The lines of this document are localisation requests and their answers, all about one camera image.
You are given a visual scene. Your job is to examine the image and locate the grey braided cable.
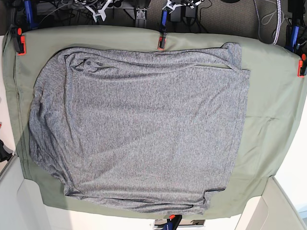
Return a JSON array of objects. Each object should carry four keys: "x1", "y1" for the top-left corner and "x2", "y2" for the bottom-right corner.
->
[{"x1": 272, "y1": 0, "x2": 282, "y2": 45}]

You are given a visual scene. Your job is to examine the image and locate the right red black clamp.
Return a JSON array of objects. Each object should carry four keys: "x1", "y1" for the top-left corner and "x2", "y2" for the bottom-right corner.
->
[{"x1": 297, "y1": 54, "x2": 307, "y2": 78}]

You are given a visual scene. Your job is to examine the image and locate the red black clamp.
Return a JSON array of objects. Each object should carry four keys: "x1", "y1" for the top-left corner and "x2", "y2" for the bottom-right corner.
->
[
  {"x1": 297, "y1": 54, "x2": 307, "y2": 78},
  {"x1": 10, "y1": 26, "x2": 26, "y2": 56}
]

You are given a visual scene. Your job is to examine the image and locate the bottom red blue clamp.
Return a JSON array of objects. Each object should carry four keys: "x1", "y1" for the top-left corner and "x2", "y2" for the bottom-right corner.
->
[{"x1": 162, "y1": 215, "x2": 182, "y2": 230}]

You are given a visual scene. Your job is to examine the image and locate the white looped cable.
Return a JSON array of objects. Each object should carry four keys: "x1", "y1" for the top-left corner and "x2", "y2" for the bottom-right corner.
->
[{"x1": 260, "y1": 9, "x2": 288, "y2": 26}]

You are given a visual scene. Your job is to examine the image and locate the aluminium frame bracket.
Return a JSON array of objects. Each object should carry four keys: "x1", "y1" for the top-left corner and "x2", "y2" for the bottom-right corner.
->
[{"x1": 135, "y1": 8, "x2": 148, "y2": 28}]

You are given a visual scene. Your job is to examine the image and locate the black power adapter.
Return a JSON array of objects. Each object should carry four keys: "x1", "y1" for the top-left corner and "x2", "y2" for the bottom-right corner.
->
[{"x1": 167, "y1": 4, "x2": 183, "y2": 23}]

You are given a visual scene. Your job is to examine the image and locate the top centre red clamp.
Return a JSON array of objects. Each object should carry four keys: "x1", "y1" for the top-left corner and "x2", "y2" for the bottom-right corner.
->
[{"x1": 158, "y1": 10, "x2": 167, "y2": 50}]

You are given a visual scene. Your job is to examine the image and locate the grey heathered T-shirt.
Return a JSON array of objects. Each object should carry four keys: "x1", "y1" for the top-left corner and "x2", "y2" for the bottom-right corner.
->
[{"x1": 29, "y1": 43, "x2": 250, "y2": 215}]

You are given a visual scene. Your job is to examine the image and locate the left red black clamp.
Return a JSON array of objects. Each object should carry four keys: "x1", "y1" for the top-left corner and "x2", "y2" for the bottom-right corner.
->
[{"x1": 10, "y1": 26, "x2": 26, "y2": 56}]

